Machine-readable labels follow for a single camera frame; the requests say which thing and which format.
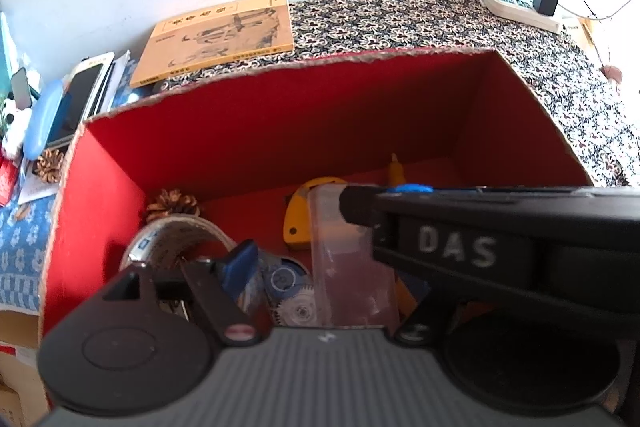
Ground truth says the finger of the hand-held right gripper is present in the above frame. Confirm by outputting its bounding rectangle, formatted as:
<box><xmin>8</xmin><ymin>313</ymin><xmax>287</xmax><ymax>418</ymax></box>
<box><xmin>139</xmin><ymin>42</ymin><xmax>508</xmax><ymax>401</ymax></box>
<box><xmin>339</xmin><ymin>183</ymin><xmax>434</xmax><ymax>249</ymax></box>

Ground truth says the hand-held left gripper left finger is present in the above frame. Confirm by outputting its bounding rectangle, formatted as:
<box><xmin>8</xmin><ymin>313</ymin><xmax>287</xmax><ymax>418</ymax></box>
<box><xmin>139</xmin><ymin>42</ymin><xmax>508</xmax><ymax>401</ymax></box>
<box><xmin>102</xmin><ymin>239</ymin><xmax>266</xmax><ymax>348</ymax></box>

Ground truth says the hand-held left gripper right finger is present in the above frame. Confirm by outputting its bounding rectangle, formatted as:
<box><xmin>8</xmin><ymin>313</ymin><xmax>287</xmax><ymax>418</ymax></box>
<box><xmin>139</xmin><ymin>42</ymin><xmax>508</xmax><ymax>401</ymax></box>
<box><xmin>394</xmin><ymin>292</ymin><xmax>453</xmax><ymax>348</ymax></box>

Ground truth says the clear plastic box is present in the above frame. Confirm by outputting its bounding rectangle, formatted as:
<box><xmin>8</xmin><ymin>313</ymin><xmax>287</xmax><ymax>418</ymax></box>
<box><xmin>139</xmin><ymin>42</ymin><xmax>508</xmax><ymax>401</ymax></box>
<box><xmin>307</xmin><ymin>183</ymin><xmax>401</xmax><ymax>329</ymax></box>

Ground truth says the clear packing tape roll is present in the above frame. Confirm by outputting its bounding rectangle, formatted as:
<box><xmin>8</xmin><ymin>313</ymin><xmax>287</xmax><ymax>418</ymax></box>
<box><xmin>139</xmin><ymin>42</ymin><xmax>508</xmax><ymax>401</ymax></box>
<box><xmin>119</xmin><ymin>214</ymin><xmax>236</xmax><ymax>293</ymax></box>

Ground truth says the red cardboard box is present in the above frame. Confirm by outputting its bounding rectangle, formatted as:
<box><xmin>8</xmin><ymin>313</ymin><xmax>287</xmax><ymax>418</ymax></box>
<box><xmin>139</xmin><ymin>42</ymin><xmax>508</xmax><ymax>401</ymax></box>
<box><xmin>39</xmin><ymin>48</ymin><xmax>596</xmax><ymax>413</ymax></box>

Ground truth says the yellow pointed tool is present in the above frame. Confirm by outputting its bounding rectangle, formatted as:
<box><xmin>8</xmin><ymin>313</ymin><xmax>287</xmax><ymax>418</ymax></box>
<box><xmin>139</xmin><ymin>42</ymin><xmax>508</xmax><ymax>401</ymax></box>
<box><xmin>389</xmin><ymin>153</ymin><xmax>405</xmax><ymax>188</ymax></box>

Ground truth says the blue correction tape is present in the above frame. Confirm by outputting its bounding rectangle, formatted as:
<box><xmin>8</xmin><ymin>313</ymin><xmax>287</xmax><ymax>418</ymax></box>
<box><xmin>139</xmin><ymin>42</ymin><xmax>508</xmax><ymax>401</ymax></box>
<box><xmin>261</xmin><ymin>256</ymin><xmax>320</xmax><ymax>328</ymax></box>

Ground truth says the yellow tape measure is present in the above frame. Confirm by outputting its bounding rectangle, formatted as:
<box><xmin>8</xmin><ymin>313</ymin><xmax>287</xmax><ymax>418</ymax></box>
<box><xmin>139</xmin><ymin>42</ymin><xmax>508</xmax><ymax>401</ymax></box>
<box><xmin>282</xmin><ymin>177</ymin><xmax>351</xmax><ymax>253</ymax></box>

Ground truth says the brown pinecone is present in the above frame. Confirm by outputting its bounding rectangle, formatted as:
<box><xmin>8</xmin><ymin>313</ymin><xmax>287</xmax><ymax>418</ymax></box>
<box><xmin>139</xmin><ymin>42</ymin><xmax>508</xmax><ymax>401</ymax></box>
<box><xmin>146</xmin><ymin>188</ymin><xmax>201</xmax><ymax>224</ymax></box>
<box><xmin>32</xmin><ymin>148</ymin><xmax>66</xmax><ymax>184</ymax></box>

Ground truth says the dark floral tablecloth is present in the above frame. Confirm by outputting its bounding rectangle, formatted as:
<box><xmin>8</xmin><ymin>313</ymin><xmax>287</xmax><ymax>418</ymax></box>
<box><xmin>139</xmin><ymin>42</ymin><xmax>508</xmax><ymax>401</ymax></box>
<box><xmin>160</xmin><ymin>0</ymin><xmax>640</xmax><ymax>188</ymax></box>

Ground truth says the tan cardboard piece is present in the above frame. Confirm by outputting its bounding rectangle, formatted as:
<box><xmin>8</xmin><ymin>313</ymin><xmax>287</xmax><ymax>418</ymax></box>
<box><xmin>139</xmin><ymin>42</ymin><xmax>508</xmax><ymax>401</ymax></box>
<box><xmin>560</xmin><ymin>17</ymin><xmax>601</xmax><ymax>58</ymax></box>

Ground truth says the yellow book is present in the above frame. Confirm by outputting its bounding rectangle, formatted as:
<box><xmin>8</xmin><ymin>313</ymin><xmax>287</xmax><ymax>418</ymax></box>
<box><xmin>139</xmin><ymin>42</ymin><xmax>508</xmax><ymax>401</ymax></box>
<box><xmin>129</xmin><ymin>0</ymin><xmax>296</xmax><ymax>88</ymax></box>

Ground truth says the stack of papers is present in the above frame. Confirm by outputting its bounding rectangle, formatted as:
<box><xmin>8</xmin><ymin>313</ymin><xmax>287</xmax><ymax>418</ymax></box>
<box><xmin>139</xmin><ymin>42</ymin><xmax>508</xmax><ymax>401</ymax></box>
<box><xmin>95</xmin><ymin>51</ymin><xmax>132</xmax><ymax>112</ymax></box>

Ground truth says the blue floral cloth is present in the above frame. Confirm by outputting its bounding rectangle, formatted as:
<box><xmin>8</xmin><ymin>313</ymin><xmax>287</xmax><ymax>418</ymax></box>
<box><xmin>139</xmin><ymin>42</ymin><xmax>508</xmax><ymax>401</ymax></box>
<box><xmin>0</xmin><ymin>57</ymin><xmax>137</xmax><ymax>314</ymax></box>

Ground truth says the white tablet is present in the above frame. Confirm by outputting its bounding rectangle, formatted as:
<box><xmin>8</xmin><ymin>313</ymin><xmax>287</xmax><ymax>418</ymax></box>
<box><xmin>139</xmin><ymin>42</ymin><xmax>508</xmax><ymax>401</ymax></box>
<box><xmin>45</xmin><ymin>52</ymin><xmax>116</xmax><ymax>148</ymax></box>

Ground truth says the blue glasses case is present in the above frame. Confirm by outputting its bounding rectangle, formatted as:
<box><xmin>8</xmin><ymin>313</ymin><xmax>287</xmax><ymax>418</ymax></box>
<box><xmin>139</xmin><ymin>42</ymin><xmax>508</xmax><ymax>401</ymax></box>
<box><xmin>22</xmin><ymin>79</ymin><xmax>63</xmax><ymax>160</ymax></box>

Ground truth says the small red packet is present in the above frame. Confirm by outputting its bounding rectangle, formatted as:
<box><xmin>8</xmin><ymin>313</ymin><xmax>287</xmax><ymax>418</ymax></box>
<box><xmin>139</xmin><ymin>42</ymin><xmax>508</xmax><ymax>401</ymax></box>
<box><xmin>0</xmin><ymin>157</ymin><xmax>21</xmax><ymax>208</ymax></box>

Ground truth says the white dog plush toy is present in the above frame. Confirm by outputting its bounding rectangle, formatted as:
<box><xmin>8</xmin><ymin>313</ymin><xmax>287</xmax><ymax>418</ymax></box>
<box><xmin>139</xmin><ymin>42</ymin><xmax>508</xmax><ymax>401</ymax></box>
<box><xmin>0</xmin><ymin>99</ymin><xmax>33</xmax><ymax>155</ymax></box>

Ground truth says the black phone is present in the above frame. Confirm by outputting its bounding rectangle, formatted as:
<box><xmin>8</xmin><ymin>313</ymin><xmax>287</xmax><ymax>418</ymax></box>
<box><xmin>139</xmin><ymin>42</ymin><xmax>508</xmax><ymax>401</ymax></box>
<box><xmin>11</xmin><ymin>67</ymin><xmax>32</xmax><ymax>110</ymax></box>

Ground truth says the blue folder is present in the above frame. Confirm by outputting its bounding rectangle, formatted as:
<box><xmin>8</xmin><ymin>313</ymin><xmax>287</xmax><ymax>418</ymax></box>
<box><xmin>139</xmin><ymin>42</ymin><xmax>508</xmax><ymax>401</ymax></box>
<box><xmin>0</xmin><ymin>12</ymin><xmax>13</xmax><ymax>78</ymax></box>

